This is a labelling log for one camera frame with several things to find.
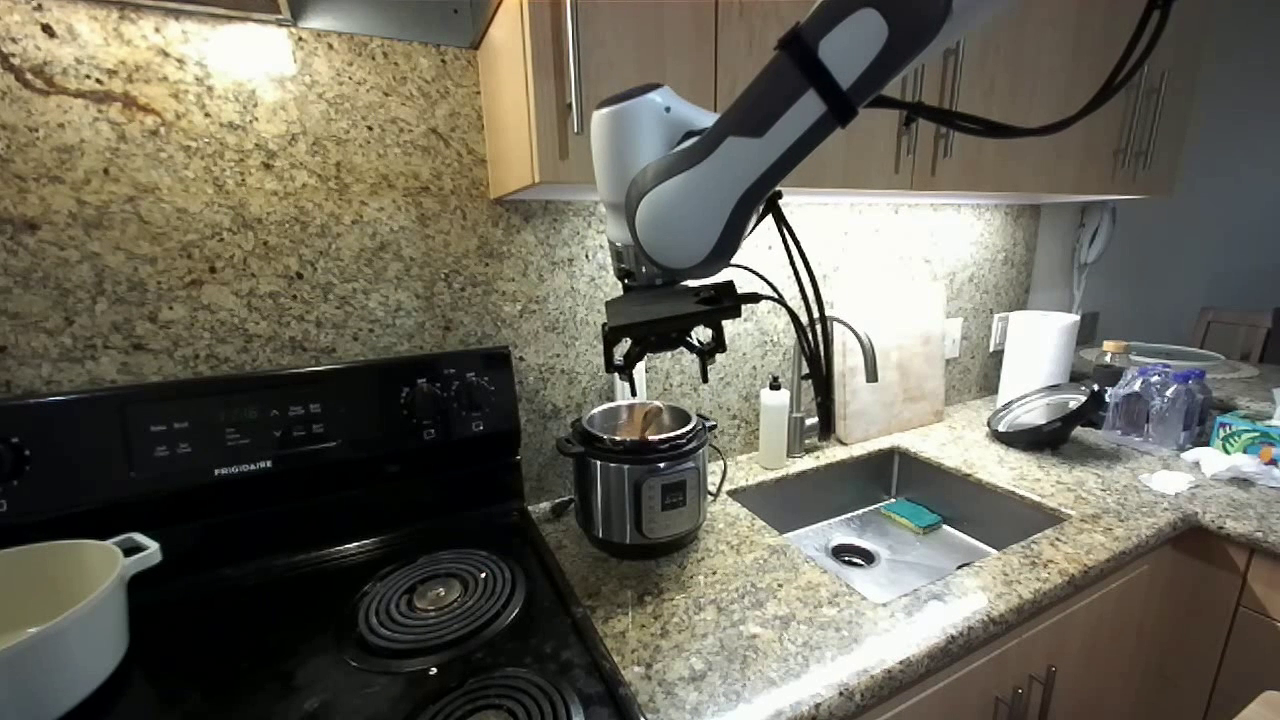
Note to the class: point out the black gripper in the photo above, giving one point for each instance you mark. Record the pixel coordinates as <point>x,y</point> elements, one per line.
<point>663,336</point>

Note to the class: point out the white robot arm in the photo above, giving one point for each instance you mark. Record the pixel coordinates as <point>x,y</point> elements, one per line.
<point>745,163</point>

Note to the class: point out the steel and black rice cooker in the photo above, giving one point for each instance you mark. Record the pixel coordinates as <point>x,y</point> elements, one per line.
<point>643,501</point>

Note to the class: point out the white soap bottle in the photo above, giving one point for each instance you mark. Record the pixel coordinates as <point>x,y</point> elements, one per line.
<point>775,426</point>

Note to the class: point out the steel faucet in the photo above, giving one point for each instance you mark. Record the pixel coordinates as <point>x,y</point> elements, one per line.
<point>861,347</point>

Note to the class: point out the pale cutting board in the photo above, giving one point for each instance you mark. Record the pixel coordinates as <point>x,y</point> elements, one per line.
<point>907,373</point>

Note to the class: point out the steel sink basin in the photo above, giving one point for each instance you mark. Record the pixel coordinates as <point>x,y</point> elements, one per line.
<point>882,544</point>

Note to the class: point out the teal sponge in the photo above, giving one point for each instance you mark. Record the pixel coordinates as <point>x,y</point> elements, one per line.
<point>915,512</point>

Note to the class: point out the wooden upper cabinet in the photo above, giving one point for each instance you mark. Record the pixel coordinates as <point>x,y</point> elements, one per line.
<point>532,95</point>

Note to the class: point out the wooden cabinet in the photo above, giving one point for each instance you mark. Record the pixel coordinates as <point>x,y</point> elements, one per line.
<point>532,95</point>
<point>1134,641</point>

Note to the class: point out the large coil burner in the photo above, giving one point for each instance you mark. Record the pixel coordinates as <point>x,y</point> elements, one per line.
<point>436,603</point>

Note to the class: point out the white paper towel roll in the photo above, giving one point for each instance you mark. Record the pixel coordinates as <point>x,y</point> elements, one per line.
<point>1037,352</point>

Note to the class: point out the small coil burner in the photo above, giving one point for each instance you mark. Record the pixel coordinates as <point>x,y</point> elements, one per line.
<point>507,699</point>

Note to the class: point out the black round lid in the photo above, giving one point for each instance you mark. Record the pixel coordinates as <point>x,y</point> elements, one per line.
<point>1042,416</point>

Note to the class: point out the black electric stove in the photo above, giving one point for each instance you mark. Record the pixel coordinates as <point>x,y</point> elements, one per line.
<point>266,443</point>

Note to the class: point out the steel range hood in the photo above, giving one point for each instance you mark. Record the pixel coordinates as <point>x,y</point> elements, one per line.
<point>385,19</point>

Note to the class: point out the clear plastic water bottle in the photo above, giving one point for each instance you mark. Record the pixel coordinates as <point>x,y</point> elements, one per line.
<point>1190,405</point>
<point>1138,405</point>

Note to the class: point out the wooden lower cabinet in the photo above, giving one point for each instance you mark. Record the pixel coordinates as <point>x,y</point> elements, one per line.
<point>1134,641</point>

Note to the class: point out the white paper napkin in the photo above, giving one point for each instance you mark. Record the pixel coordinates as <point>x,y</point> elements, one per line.
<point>1220,466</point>

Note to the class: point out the brown chair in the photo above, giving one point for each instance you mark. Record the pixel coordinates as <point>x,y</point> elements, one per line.
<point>1239,336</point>

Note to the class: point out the teal cloth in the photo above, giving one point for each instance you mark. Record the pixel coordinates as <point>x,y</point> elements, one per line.
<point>1244,435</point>

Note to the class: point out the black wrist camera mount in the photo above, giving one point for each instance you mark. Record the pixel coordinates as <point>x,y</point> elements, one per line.
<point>675,305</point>

